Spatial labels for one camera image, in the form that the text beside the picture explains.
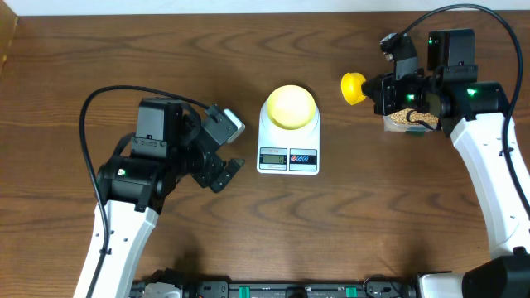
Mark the yellow measuring scoop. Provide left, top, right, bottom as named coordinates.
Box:
left=340, top=73, right=366, bottom=105

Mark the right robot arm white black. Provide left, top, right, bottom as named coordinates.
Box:
left=360, top=29, right=529, bottom=297

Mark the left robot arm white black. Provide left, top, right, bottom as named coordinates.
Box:
left=75, top=98, right=245, bottom=297

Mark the white digital kitchen scale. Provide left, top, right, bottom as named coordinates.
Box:
left=256, top=101, right=320, bottom=175

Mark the yellow bowl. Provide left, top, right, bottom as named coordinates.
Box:
left=265, top=85, right=316, bottom=130

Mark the clear container of soybeans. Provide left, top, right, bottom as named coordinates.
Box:
left=383, top=108, right=439, bottom=133

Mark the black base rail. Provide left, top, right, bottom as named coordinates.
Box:
left=128, top=268, right=419, bottom=298

